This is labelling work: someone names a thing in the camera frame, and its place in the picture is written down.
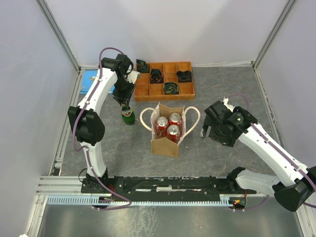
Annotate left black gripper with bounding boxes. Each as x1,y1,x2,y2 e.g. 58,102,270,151
113,78,137,108

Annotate green glass bottle red label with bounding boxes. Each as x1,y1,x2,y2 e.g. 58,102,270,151
121,105,135,125

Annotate red cola can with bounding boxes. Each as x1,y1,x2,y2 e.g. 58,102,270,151
155,117,169,137
168,113,182,128
166,124,181,144

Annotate canvas tote bag cat print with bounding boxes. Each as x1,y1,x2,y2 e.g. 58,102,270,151
140,103,201,158

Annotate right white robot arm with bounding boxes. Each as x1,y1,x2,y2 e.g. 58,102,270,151
201,99,316,212

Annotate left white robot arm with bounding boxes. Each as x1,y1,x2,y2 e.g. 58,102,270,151
68,54,139,193

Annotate dark rolled fabric item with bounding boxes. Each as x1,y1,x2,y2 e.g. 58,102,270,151
150,69,163,84
176,70,193,83
136,59,150,74
163,82,179,95

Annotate blue patterned cloth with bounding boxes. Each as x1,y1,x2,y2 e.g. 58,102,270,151
79,70,116,95

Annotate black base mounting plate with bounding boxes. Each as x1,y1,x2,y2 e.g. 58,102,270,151
81,176,256,202

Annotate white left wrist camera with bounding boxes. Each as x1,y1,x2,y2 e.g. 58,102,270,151
127,71,140,84

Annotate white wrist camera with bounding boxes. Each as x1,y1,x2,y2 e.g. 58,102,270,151
127,71,140,84
222,97,235,113

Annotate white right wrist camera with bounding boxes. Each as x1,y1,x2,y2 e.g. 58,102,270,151
222,97,235,113

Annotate blue toothed cable duct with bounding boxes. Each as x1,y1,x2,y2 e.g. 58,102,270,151
46,195,233,207

